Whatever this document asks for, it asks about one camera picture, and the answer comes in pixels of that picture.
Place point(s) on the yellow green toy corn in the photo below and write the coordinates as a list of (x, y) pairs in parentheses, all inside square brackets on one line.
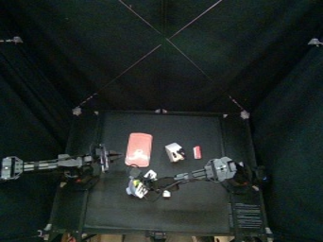
[(135, 182)]

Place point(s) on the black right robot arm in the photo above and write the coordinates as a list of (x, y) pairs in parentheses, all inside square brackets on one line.
[(219, 170)]

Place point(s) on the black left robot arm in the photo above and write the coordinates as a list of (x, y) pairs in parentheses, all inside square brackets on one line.
[(46, 164)]

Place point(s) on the small white toy piece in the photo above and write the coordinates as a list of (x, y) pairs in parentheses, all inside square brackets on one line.
[(166, 194)]

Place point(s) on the small white box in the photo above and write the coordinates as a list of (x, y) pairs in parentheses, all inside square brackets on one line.
[(174, 152)]

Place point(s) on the small red toy block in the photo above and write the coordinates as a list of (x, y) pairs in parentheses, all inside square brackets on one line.
[(197, 152)]

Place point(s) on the grey frame corner bracket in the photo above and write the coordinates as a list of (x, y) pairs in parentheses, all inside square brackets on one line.
[(245, 114), (316, 42), (77, 111), (17, 40)]

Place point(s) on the grey frame middle bracket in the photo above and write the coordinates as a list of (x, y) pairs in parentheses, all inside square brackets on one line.
[(161, 111)]

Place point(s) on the grey frame foot bracket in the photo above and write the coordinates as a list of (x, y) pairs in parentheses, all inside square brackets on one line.
[(45, 231)]

